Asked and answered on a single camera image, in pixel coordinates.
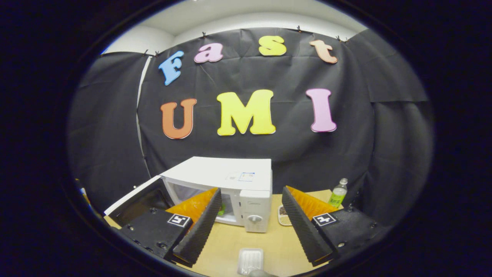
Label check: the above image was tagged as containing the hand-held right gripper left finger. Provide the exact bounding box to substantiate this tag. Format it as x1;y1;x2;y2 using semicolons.
115;187;223;268

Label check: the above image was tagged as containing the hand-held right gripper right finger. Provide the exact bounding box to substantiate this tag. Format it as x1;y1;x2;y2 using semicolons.
282;186;389;267

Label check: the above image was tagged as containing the white microwave oven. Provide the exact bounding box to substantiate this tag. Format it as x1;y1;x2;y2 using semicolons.
104;156;273;234

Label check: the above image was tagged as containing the divided white snack dish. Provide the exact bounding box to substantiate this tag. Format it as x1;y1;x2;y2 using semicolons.
278;205;293;227

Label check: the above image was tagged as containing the green label drink bottle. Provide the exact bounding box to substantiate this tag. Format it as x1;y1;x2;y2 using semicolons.
328;178;348;209

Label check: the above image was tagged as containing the white plastic tray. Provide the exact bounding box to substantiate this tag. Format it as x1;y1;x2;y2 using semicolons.
237;248;264;276

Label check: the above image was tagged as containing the black backdrop cloth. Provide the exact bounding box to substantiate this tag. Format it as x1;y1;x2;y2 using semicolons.
69;27;435;227

